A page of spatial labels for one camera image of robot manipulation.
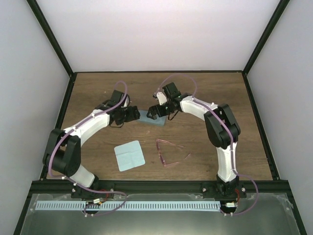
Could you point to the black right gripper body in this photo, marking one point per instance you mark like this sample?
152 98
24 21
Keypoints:
167 111

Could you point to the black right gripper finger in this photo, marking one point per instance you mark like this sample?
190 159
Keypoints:
152 115
153 110

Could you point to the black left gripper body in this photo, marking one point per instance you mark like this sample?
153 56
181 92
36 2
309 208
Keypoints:
124 117

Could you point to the blue-grey glasses case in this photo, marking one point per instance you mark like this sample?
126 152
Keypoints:
159 121

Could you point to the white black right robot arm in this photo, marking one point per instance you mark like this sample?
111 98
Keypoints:
222 129

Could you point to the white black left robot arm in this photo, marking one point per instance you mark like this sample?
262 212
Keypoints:
63 151

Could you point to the pink transparent sunglasses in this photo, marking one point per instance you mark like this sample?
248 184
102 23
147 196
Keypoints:
171 154

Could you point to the light blue cleaning cloth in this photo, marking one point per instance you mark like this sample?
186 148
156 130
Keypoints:
129 156

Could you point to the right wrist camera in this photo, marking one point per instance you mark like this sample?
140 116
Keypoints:
168 93

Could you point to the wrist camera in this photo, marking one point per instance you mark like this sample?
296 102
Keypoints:
116 97
168 93

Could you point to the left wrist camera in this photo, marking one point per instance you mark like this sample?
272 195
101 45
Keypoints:
116 97

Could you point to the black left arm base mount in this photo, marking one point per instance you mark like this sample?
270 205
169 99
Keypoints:
89 194

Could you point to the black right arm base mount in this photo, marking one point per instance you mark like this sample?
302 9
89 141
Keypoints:
221 190

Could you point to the light blue slotted cable duct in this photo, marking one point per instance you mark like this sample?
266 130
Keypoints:
212 206

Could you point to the black aluminium frame rail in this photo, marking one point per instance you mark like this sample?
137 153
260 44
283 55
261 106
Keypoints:
130 187

